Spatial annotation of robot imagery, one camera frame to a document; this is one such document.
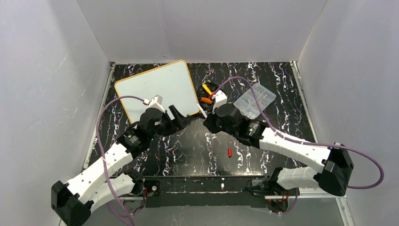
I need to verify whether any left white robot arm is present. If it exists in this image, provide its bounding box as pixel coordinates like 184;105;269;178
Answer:
51;105;190;226

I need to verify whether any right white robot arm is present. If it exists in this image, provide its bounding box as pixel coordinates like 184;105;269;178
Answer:
203;104;354;196

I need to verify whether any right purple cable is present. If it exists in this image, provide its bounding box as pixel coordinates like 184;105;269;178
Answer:
210;76;385;190

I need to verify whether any clear plastic screw box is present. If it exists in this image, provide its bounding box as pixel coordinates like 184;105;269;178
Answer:
233;82;277;120

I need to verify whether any aluminium table frame rail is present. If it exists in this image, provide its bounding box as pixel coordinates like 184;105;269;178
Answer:
59;174;354;226

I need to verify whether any yellow handled screwdriver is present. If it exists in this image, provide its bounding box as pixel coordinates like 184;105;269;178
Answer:
202;84;213;97

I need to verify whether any orange handled screwdriver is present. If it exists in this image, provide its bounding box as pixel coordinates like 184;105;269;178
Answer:
200;97;213;105

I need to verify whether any black coiled cable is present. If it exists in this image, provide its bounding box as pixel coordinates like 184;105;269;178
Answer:
194;81;226;114

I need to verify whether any yellow framed whiteboard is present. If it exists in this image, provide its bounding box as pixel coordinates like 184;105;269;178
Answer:
114;60;200;119

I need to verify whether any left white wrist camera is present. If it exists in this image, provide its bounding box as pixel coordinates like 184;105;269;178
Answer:
147;95;166;113

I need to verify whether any red whiteboard marker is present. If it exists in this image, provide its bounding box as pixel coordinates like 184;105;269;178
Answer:
197;103;207;119

